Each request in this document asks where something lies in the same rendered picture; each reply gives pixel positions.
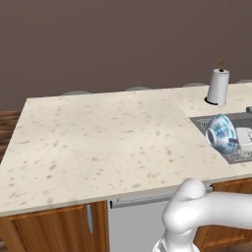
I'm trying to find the grey dishwasher front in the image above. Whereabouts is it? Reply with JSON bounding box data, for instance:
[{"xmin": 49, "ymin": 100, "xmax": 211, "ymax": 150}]
[{"xmin": 108, "ymin": 196, "xmax": 180, "ymax": 252}]

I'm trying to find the white paper towel roll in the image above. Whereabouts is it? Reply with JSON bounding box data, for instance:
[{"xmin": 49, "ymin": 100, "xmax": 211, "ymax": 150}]
[{"xmin": 205, "ymin": 68, "xmax": 231, "ymax": 108}]

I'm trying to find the grey metal sink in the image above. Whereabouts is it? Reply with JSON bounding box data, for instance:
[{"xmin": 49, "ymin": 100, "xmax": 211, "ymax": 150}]
[{"xmin": 189, "ymin": 111, "xmax": 252, "ymax": 165}]

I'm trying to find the brown and black towel holder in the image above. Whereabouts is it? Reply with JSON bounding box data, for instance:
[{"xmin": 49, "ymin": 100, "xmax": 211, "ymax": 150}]
[{"xmin": 203, "ymin": 58, "xmax": 231, "ymax": 108}]

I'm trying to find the silver cupboard door handle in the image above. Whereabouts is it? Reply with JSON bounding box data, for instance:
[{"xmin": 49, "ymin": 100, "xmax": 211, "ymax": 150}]
[{"xmin": 86, "ymin": 203, "xmax": 95, "ymax": 235}]

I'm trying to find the silver dishwasher handle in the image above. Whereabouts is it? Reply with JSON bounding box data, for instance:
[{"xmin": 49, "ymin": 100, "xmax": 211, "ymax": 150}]
[{"xmin": 109, "ymin": 184, "xmax": 215, "ymax": 210}]

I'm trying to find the brown wooden cupboard door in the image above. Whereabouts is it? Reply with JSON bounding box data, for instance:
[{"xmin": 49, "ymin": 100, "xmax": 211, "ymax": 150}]
[
  {"xmin": 0, "ymin": 200, "xmax": 110, "ymax": 252},
  {"xmin": 193, "ymin": 177, "xmax": 252, "ymax": 252}
]

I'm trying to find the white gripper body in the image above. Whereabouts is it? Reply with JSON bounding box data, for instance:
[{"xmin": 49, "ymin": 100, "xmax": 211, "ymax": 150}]
[{"xmin": 235, "ymin": 126, "xmax": 252, "ymax": 150}]

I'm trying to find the blue and white patterned bowl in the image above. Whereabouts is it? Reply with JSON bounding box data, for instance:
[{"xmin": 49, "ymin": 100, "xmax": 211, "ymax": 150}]
[{"xmin": 205, "ymin": 113, "xmax": 238, "ymax": 156}]

